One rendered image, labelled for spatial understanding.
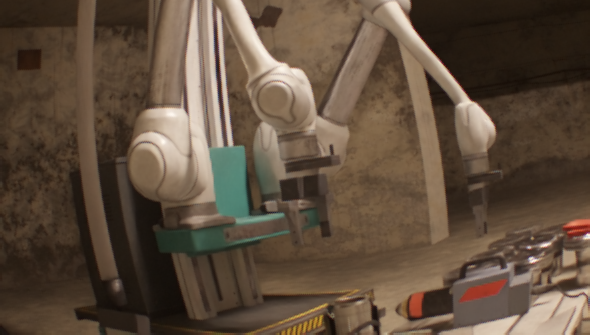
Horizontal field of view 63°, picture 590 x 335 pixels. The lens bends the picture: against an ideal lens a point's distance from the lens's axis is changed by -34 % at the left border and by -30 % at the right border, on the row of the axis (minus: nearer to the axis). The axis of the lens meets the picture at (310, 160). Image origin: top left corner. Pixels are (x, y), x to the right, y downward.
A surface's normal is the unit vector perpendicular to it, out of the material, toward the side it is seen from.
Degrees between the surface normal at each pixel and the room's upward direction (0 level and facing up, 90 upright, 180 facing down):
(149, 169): 95
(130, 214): 90
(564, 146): 90
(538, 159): 90
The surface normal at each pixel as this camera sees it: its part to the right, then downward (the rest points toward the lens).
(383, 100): -0.58, 0.07
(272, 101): -0.04, 0.11
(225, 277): 0.85, -0.15
